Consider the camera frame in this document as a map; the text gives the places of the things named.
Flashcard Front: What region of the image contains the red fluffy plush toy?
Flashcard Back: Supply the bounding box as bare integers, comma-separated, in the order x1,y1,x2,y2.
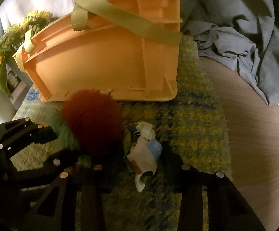
61,89,124,150

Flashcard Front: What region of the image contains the yellow blue woven mat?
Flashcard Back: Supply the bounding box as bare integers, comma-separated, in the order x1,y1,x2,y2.
9,34,234,231

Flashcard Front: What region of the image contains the grey-green ribbed vase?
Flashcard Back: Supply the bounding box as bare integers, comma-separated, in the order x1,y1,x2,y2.
7,57,33,87

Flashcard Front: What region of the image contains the yellow sunflower bouquet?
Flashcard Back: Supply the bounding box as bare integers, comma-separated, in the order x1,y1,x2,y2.
0,10,57,98

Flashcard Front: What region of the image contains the orange plastic crate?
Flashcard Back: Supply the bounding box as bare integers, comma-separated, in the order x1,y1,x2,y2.
13,0,182,102

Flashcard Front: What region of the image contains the grey draped curtain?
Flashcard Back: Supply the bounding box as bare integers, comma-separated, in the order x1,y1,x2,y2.
181,0,279,105

